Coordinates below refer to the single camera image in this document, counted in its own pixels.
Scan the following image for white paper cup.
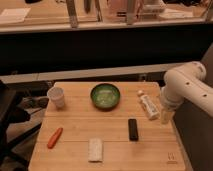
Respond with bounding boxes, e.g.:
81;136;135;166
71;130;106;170
47;87;65;108

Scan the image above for orange carrot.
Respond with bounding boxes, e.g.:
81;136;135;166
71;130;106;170
47;128;63;149

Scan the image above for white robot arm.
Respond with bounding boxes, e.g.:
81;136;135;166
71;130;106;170
159;61;213;124

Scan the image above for green bowl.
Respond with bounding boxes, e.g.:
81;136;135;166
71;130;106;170
90;83;121;110

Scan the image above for black chair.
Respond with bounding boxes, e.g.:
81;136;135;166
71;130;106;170
0;80;41;168

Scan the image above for black rectangular block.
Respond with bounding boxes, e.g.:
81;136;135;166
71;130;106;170
128;119;139;141

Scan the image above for white squeeze bottle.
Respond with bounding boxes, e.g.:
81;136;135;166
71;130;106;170
138;90;159;120

